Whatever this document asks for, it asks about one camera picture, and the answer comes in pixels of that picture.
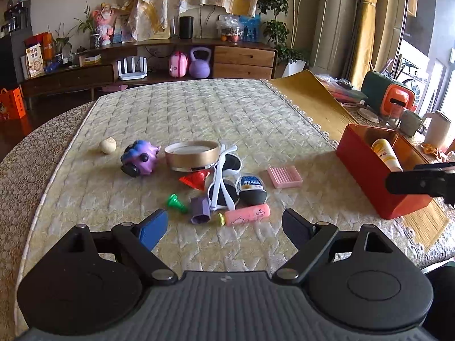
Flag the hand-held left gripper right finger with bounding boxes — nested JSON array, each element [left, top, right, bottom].
[[271, 208, 387, 287]]

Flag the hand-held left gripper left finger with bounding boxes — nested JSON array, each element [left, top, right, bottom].
[[67, 209, 178, 288]]

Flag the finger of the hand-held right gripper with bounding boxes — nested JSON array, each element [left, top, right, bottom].
[[386, 169, 455, 207], [413, 162, 455, 172]]

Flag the white and yellow bottle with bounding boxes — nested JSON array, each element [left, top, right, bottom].
[[371, 138, 403, 172]]

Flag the pink cartoon tube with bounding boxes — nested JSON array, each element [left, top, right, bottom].
[[218, 204, 271, 227]]

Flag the red metal box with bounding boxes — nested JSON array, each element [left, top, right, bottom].
[[336, 124, 443, 220]]

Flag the purple spiky toy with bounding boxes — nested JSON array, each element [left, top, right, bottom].
[[120, 140, 161, 178]]

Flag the round gold tin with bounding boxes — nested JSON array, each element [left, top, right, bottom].
[[164, 141, 222, 173]]

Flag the orange snack wrapper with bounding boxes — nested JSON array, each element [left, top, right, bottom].
[[421, 143, 455, 162]]

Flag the small green cone piece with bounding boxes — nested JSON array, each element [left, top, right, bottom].
[[167, 194, 189, 214]]

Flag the white kettle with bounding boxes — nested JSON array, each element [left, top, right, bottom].
[[422, 110, 452, 150]]

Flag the purple hexagonal tube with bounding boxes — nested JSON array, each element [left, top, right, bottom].
[[189, 196, 216, 225]]

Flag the round black case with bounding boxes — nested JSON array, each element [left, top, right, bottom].
[[236, 174, 268, 207]]

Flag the pink ribbed tray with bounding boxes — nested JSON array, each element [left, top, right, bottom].
[[267, 166, 303, 189]]

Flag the green mug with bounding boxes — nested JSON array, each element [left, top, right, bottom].
[[399, 108, 426, 138]]

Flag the clear drinking glass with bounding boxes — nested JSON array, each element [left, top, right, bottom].
[[386, 105, 404, 128]]

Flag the small red funnel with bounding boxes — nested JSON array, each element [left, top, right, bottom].
[[179, 170, 211, 190]]

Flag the green orange bag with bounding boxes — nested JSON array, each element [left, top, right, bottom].
[[361, 69, 416, 116]]

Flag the round white lid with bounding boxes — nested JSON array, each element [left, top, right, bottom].
[[357, 107, 380, 124]]

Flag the white sunglasses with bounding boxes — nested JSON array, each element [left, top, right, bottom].
[[207, 144, 243, 213]]

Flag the stack of books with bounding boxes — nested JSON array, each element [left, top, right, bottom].
[[316, 74, 368, 102]]

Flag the quilted beige mat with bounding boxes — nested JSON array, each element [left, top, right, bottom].
[[14, 78, 427, 341]]

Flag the yellow mat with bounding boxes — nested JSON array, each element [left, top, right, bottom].
[[266, 70, 450, 247]]

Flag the gold patterned tablecloth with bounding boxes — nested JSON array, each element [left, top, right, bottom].
[[0, 100, 455, 341]]

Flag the yellow curtain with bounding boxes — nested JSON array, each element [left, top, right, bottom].
[[350, 0, 384, 89]]

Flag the white router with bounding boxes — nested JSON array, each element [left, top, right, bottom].
[[117, 56, 148, 81]]

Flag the pink toy suitcase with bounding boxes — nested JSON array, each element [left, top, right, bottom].
[[169, 50, 189, 78]]

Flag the purple kettlebell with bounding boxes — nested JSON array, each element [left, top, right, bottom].
[[188, 47, 213, 79]]

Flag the wooden tv cabinet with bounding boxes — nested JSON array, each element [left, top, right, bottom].
[[19, 37, 278, 109]]

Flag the orange gift bag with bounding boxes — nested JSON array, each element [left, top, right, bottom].
[[0, 88, 27, 121]]

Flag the small plant in vase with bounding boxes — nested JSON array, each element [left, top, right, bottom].
[[75, 2, 102, 49]]

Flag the blue picture board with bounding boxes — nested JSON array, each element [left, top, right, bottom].
[[239, 15, 262, 41]]

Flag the black cylindrical speaker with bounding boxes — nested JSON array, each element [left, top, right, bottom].
[[179, 16, 195, 39]]

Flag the beige snack bag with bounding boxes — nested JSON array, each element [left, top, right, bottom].
[[25, 43, 46, 79]]

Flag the plastic bag of fruit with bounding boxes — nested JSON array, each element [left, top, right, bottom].
[[216, 14, 244, 42]]

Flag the pink doll bouquet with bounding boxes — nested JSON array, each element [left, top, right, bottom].
[[92, 3, 119, 46]]

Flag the potted green tree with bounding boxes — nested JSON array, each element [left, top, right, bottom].
[[257, 0, 320, 78]]

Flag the black coffee machine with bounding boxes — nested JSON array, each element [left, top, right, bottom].
[[2, 1, 32, 36]]

